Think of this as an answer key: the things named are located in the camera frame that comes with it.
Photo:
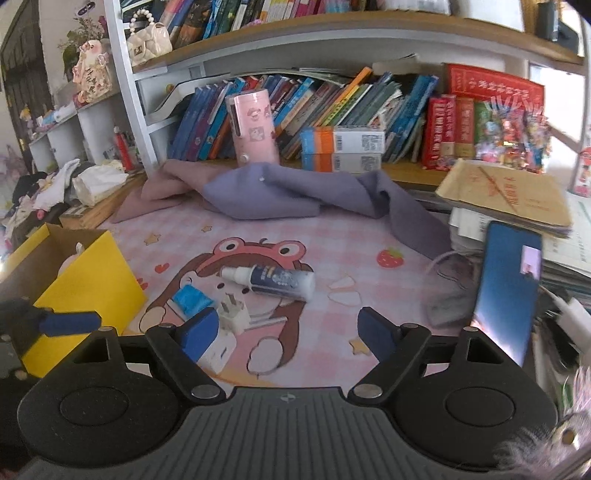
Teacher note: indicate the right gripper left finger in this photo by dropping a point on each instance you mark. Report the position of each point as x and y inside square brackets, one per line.
[177, 350]

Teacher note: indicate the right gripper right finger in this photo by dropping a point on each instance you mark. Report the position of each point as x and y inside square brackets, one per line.
[398, 349]

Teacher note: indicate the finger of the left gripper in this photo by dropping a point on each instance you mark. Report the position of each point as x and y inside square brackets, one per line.
[56, 324]

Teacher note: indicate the blue plastic packet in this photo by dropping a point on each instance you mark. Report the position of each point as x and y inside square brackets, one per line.
[188, 302]

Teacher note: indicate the white power plug adapter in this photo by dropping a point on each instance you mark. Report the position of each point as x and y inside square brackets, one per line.
[233, 320]

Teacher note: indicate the blue spray bottle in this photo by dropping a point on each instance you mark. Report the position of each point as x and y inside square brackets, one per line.
[273, 281]

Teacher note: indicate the pink plush pig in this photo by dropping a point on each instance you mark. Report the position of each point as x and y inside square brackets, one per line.
[79, 250]

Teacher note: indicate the yellow cardboard box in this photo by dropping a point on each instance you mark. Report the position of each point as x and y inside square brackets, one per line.
[100, 280]

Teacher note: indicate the pink checkered tablecloth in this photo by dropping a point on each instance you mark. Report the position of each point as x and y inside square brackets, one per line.
[357, 263]

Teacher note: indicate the black smartphone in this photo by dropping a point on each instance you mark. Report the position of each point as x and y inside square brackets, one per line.
[508, 288]

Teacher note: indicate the pile of clothes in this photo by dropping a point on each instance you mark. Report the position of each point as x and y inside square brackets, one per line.
[37, 199]

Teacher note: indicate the white tissue pack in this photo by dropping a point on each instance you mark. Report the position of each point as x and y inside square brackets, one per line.
[98, 182]

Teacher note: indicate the purple cloth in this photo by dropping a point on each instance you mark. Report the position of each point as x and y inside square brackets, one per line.
[264, 191]

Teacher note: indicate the brown paper envelope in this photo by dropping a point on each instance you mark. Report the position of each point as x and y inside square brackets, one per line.
[520, 197]

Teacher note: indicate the orange white boxes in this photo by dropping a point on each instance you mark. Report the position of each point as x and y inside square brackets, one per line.
[354, 150]

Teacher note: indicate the red thick dictionary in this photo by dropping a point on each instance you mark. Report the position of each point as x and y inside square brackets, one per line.
[488, 116]

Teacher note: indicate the white quilted handbag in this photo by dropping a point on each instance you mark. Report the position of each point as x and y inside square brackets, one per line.
[148, 39]

